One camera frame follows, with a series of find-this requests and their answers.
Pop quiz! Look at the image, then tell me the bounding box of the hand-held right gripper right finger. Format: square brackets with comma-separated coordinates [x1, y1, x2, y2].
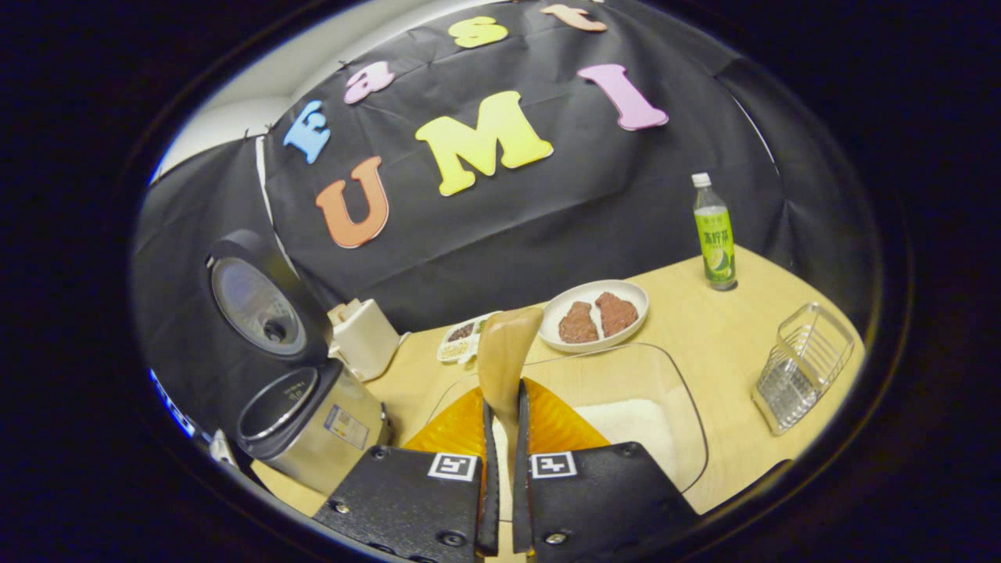
[512, 379, 701, 563]

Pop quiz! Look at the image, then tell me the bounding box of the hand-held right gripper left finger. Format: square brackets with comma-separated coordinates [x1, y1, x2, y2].
[313, 381, 501, 563]

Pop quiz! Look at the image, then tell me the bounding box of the wooden spoon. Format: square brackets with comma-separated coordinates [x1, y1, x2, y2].
[477, 307, 544, 470]

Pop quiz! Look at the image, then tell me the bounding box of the black silver rice cooker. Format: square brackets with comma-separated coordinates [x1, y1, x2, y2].
[205, 229, 392, 495]

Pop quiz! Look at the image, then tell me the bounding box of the metal wire chopstick holder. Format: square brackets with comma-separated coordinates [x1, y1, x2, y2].
[752, 303, 856, 436]

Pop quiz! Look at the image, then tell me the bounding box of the small divided white dish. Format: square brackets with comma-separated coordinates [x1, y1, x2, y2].
[436, 313, 501, 364]

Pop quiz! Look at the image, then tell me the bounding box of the brown meat piece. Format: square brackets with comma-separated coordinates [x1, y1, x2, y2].
[594, 292, 640, 338]
[558, 301, 600, 344]

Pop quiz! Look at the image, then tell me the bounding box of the white toaster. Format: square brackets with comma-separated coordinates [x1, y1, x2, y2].
[327, 298, 401, 382]

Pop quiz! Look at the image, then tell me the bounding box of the white round plate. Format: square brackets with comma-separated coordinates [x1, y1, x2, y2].
[538, 279, 650, 353]

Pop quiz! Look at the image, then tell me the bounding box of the black backdrop cloth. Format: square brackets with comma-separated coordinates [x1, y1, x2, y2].
[129, 0, 884, 439]

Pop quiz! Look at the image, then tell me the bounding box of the green tea bottle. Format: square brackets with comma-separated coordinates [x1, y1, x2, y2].
[691, 173, 737, 291]

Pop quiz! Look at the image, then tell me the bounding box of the computer monitor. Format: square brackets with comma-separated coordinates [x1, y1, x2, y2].
[149, 368, 196, 439]

